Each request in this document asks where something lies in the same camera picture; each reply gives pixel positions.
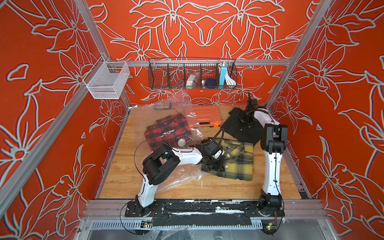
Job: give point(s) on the dark blue round object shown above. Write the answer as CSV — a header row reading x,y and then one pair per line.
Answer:
x,y
210,83

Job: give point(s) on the red black plaid shirt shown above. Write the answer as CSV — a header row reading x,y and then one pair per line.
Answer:
x,y
168,130

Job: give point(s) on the grey white packet in basket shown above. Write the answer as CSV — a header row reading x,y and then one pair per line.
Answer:
x,y
192,81

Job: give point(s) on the white slotted cable duct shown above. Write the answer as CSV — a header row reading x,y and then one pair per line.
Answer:
x,y
144,225

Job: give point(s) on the black wire wall basket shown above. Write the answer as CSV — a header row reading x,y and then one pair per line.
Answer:
x,y
172,73

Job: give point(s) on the yellow black plaid shirt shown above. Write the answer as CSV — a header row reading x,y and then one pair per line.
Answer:
x,y
236,163

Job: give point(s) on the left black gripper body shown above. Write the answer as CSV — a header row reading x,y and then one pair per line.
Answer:
x,y
213,164

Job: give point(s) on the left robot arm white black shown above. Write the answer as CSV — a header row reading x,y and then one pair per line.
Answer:
x,y
159,165

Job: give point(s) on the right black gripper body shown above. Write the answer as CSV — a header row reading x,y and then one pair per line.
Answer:
x,y
247,120

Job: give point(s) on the orange plastic tool case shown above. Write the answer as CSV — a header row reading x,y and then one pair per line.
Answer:
x,y
203,116

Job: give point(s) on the light blue box in basket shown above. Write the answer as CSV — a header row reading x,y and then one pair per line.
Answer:
x,y
223,72

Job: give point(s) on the clear plastic vacuum bag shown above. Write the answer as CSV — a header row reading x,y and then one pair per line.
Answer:
x,y
145,115

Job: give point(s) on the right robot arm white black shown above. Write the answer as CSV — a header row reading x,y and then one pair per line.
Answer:
x,y
273,142

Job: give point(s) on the clear acrylic wall bin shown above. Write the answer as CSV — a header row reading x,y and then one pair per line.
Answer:
x,y
107,83

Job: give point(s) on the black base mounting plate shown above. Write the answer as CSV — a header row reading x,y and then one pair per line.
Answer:
x,y
205,213

